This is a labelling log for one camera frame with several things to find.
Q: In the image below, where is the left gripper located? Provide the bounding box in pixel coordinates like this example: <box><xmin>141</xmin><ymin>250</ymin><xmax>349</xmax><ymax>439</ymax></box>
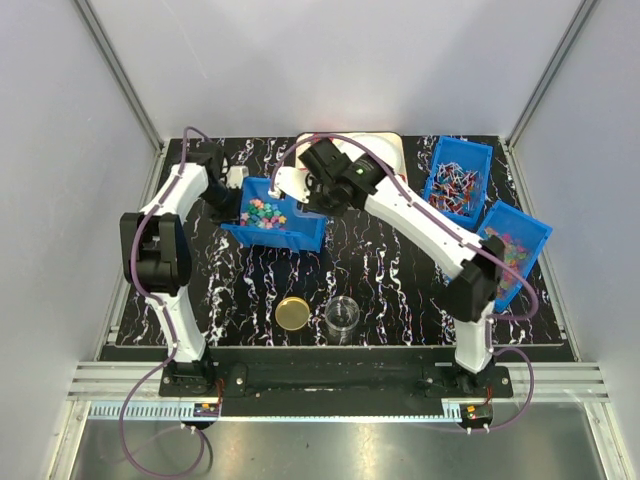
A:
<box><xmin>201</xmin><ymin>183</ymin><xmax>244</xmax><ymax>235</ymax></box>

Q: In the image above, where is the blue bin of star candies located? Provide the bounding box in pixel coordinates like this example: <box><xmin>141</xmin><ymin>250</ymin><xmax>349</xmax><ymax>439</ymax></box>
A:
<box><xmin>220</xmin><ymin>177</ymin><xmax>327</xmax><ymax>253</ymax></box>

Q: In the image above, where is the clear plastic scoop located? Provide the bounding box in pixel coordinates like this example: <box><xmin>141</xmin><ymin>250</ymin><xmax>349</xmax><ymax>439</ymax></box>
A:
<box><xmin>294</xmin><ymin>202</ymin><xmax>322</xmax><ymax>220</ymax></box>

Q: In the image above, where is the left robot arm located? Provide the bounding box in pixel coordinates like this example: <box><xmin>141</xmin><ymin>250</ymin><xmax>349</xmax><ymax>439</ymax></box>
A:
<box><xmin>119</xmin><ymin>141</ymin><xmax>248</xmax><ymax>396</ymax></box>

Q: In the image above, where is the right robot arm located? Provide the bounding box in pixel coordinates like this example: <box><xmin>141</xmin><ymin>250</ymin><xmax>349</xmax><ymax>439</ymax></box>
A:
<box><xmin>271</xmin><ymin>133</ymin><xmax>504</xmax><ymax>397</ymax></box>

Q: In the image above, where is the blue bin of gummy candies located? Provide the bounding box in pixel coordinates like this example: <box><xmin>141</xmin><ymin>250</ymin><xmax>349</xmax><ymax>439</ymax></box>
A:
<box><xmin>477</xmin><ymin>200</ymin><xmax>554</xmax><ymax>312</ymax></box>

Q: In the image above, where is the white plate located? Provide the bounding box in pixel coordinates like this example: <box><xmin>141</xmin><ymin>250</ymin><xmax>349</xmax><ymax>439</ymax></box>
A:
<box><xmin>334</xmin><ymin>133</ymin><xmax>403</xmax><ymax>176</ymax></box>

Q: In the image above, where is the strawberry pattern tray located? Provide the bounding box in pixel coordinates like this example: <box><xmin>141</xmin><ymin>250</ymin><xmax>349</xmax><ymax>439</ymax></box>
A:
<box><xmin>294</xmin><ymin>131</ymin><xmax>407</xmax><ymax>201</ymax></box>

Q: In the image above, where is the blue bin of lollipops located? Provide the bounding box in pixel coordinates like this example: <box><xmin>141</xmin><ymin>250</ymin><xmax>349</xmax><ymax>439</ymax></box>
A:
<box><xmin>423</xmin><ymin>136</ymin><xmax>493</xmax><ymax>230</ymax></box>

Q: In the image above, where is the clear plastic jar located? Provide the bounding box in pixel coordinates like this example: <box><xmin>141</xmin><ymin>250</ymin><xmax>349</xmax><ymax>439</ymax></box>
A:
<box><xmin>324</xmin><ymin>296</ymin><xmax>360</xmax><ymax>345</ymax></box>

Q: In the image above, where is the gold jar lid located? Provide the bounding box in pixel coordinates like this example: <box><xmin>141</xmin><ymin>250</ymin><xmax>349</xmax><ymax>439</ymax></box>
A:
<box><xmin>275</xmin><ymin>296</ymin><xmax>310</xmax><ymax>331</ymax></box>

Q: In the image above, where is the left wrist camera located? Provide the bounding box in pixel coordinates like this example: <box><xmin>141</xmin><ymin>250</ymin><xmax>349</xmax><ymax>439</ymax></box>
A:
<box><xmin>226</xmin><ymin>165</ymin><xmax>249</xmax><ymax>190</ymax></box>

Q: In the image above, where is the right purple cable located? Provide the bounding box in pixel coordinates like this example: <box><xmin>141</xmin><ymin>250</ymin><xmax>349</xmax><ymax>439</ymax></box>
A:
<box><xmin>269</xmin><ymin>132</ymin><xmax>540</xmax><ymax>434</ymax></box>

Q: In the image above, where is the purple cable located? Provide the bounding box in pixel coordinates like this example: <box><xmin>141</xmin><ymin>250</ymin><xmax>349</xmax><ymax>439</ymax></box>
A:
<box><xmin>117</xmin><ymin>124</ymin><xmax>216</xmax><ymax>475</ymax></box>
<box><xmin>269</xmin><ymin>132</ymin><xmax>540</xmax><ymax>434</ymax></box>

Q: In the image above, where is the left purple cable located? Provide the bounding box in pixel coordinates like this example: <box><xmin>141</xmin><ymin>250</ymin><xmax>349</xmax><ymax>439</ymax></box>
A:
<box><xmin>117</xmin><ymin>124</ymin><xmax>216</xmax><ymax>475</ymax></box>

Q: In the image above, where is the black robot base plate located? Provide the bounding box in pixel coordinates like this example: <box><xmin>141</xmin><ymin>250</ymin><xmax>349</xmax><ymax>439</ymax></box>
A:
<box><xmin>159</xmin><ymin>346</ymin><xmax>513</xmax><ymax>399</ymax></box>

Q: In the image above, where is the aluminium front rail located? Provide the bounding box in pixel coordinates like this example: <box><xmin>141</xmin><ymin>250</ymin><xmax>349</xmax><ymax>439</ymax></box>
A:
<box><xmin>68</xmin><ymin>363</ymin><xmax>609</xmax><ymax>423</ymax></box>

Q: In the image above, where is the aluminium corner post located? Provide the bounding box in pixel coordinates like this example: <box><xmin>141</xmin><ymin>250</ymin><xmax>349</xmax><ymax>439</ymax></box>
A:
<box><xmin>71</xmin><ymin>0</ymin><xmax>164</xmax><ymax>152</ymax></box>
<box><xmin>505</xmin><ymin>0</ymin><xmax>600</xmax><ymax>148</ymax></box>

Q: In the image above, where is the right aluminium corner post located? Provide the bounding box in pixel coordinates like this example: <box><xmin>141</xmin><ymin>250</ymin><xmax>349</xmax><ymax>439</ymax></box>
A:
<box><xmin>505</xmin><ymin>0</ymin><xmax>600</xmax><ymax>148</ymax></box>

